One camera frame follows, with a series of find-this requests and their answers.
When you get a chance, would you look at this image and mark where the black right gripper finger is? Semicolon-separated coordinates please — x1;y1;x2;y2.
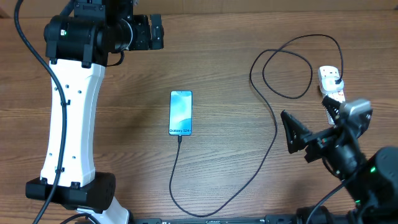
322;96;345;124
280;110;312;154

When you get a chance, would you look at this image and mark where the white charger plug adapter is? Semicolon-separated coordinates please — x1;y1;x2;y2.
320;77;344;95

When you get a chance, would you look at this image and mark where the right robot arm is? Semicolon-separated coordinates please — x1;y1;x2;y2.
280;96;397;223

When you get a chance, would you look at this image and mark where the Samsung Galaxy smartphone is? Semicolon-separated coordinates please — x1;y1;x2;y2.
169;90;193;136

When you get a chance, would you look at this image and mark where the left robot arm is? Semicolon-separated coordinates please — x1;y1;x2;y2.
25;0;164;223

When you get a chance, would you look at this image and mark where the white power strip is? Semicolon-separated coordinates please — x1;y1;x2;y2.
317;65;346;126

